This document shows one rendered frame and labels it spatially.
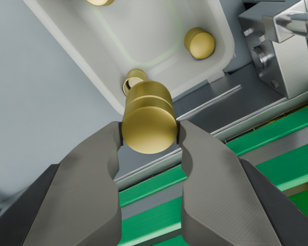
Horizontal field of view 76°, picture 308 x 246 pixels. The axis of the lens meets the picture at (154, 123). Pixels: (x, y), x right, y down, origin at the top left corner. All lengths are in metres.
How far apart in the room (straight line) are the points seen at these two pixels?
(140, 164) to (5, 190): 0.41
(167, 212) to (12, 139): 0.36
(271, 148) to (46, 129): 0.39
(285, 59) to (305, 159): 0.10
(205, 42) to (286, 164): 0.17
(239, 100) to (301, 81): 0.07
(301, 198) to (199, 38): 0.23
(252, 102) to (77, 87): 0.28
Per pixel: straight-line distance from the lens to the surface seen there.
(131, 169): 0.30
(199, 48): 0.28
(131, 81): 0.32
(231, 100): 0.31
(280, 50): 0.24
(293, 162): 0.23
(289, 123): 0.27
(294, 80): 0.26
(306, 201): 0.30
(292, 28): 0.20
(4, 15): 0.40
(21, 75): 0.41
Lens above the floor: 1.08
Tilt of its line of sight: 58 degrees down
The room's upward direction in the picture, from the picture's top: 177 degrees clockwise
